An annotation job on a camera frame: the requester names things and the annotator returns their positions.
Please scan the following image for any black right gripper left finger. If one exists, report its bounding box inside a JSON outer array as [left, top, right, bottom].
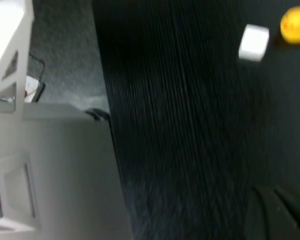
[[244, 185, 300, 240]]

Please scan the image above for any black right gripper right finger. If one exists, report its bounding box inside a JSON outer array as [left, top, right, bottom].
[[273, 186, 300, 232]]

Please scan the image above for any white foam cube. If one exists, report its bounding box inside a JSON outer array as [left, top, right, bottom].
[[238, 23, 270, 63]]

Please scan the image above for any yellow rubber duck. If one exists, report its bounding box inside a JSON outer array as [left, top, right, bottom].
[[279, 6, 300, 45]]

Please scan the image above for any grey white box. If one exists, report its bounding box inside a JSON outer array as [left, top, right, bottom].
[[0, 103, 135, 240]]

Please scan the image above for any white power strip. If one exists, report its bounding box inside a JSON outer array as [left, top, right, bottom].
[[24, 74, 46, 104]]

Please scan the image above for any black cable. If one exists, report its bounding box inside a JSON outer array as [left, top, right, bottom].
[[84, 107, 111, 124]]

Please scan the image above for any white metal frame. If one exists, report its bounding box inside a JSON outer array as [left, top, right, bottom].
[[0, 0, 34, 115]]

